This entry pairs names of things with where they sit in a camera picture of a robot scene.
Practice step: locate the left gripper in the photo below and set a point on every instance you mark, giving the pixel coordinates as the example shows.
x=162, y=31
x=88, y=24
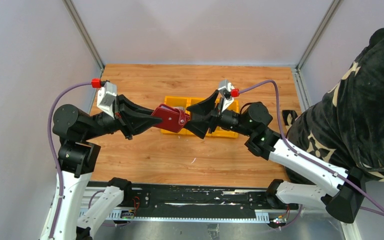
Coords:
x=130, y=122

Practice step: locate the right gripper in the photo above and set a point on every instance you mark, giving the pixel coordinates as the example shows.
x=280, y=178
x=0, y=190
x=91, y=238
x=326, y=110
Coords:
x=201, y=126

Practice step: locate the red leather card holder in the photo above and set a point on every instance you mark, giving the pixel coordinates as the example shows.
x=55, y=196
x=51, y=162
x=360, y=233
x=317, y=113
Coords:
x=172, y=119

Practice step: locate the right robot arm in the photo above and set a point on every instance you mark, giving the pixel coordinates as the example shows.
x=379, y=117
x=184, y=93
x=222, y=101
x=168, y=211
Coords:
x=337, y=190

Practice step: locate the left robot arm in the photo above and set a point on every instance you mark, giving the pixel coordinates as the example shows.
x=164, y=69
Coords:
x=76, y=160

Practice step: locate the silver VIP card stack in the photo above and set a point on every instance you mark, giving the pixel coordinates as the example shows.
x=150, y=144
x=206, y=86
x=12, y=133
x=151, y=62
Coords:
x=180, y=109

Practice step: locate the middle yellow bin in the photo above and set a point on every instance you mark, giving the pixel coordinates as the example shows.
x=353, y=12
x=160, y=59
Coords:
x=193, y=101

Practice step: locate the left yellow bin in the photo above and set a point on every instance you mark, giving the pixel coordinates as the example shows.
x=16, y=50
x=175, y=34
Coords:
x=176, y=101

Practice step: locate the person in black fleece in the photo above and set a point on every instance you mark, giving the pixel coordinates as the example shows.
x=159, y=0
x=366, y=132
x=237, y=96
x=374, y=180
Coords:
x=346, y=127

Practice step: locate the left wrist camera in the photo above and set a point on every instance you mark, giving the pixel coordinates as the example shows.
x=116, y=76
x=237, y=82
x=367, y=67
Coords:
x=106, y=97

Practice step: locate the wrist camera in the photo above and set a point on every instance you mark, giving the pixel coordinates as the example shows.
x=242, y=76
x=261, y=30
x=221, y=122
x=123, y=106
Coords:
x=106, y=97
x=225, y=88

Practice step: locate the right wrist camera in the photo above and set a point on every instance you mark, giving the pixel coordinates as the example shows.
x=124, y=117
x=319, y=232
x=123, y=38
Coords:
x=225, y=88

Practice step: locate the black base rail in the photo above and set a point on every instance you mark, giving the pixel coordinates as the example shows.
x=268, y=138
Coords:
x=194, y=203

